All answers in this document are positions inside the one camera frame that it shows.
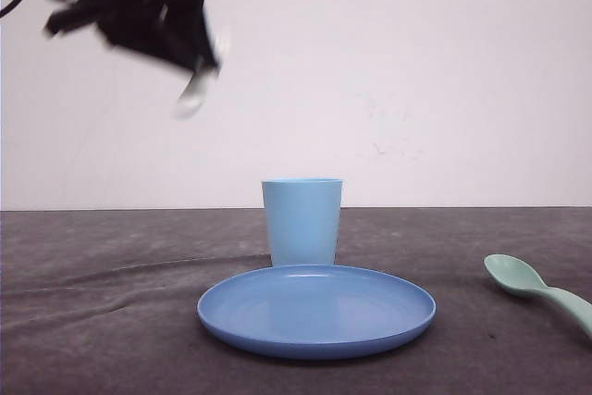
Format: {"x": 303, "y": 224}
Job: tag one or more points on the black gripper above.
{"x": 175, "y": 31}

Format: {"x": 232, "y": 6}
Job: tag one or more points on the white plastic fork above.
{"x": 195, "y": 94}

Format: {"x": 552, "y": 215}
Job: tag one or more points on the light blue plastic cup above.
{"x": 302, "y": 220}

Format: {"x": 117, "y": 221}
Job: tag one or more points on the mint green plastic spoon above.
{"x": 520, "y": 279}

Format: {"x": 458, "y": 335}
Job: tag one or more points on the blue plastic plate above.
{"x": 316, "y": 312}

